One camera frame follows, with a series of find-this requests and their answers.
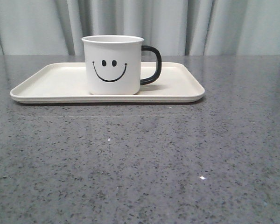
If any white smiley mug black handle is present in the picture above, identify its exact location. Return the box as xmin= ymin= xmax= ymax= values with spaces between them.
xmin=82 ymin=35 xmax=162 ymax=95

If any cream rectangular plastic tray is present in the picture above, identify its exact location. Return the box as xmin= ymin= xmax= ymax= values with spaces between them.
xmin=10 ymin=62 xmax=205 ymax=104

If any pale grey-green curtain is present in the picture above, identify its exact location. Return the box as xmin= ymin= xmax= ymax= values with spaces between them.
xmin=0 ymin=0 xmax=280 ymax=56

